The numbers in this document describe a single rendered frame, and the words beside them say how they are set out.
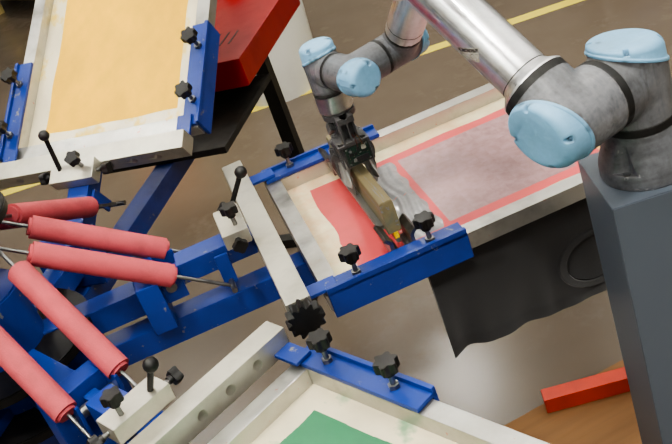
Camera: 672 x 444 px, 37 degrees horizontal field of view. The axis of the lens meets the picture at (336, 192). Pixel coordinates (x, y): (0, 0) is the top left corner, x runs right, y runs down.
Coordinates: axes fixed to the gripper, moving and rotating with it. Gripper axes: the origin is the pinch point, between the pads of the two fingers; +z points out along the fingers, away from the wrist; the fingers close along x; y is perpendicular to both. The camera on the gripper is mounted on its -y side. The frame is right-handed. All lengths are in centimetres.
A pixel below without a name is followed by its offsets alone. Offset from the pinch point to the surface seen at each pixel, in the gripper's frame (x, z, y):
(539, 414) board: 28, 101, -18
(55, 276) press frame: -71, 0, -20
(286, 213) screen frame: -17.4, 3.6, -8.7
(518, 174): 31.3, 7.3, 10.8
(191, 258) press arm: -40.4, -1.5, 2.3
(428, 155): 19.2, 7.2, -13.4
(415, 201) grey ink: 9.1, 6.8, 4.4
